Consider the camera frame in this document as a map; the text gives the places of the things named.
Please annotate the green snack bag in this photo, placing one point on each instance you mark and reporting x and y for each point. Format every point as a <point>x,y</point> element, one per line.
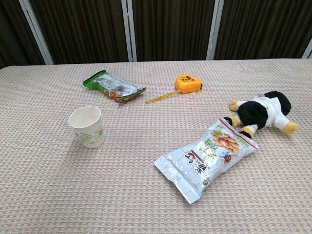
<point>114,87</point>

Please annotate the woven beige tablecloth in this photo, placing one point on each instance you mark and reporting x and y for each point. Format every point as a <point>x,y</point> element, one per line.
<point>73,185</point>

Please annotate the black white plush toy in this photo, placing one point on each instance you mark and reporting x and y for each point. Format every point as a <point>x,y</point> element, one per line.
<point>258,112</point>

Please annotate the yellow tape measure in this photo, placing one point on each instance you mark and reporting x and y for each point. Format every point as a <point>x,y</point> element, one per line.
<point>187,84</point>

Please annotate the silver snack bag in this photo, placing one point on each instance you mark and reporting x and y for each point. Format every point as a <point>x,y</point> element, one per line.
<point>204,158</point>

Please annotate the white paper cup green print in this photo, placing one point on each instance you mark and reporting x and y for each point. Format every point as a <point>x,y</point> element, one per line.
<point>90,132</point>

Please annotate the dark folding screen partition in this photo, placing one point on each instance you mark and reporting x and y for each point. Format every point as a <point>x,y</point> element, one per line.
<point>170,26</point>

